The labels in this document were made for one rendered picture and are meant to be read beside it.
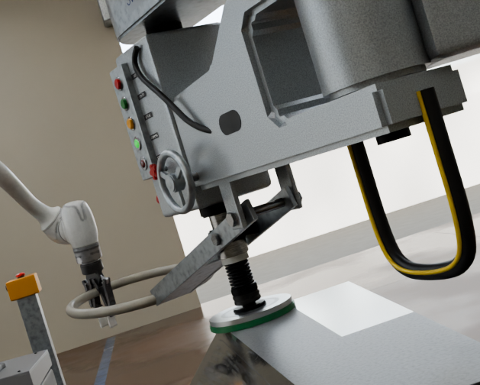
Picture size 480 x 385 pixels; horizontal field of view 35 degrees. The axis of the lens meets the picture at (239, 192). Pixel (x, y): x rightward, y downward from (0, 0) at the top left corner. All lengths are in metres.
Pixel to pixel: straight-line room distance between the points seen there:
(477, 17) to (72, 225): 1.64
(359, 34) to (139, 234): 7.04
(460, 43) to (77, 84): 7.20
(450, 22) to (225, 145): 0.54
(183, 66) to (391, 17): 0.66
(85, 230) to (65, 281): 5.70
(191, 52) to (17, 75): 6.66
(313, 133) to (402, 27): 0.23
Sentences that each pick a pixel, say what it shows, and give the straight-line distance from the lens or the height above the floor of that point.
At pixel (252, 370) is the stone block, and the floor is 0.84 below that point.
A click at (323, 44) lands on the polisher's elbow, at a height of 1.38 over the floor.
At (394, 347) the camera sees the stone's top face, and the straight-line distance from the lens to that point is 1.29.
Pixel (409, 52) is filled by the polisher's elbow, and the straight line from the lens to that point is 1.26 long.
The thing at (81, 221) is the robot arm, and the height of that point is 1.22.
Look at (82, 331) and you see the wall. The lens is 8.31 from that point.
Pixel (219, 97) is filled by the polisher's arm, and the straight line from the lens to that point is 1.55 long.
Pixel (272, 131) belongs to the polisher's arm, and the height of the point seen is 1.27.
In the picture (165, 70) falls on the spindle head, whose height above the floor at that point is 1.49.
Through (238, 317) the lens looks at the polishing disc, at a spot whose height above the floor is 0.89.
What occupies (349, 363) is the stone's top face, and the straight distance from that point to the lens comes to 1.27.
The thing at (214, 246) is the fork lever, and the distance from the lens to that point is 1.81.
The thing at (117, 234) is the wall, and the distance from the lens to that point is 8.18.
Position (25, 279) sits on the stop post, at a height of 1.07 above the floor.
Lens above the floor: 1.21
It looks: 1 degrees down
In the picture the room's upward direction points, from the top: 17 degrees counter-clockwise
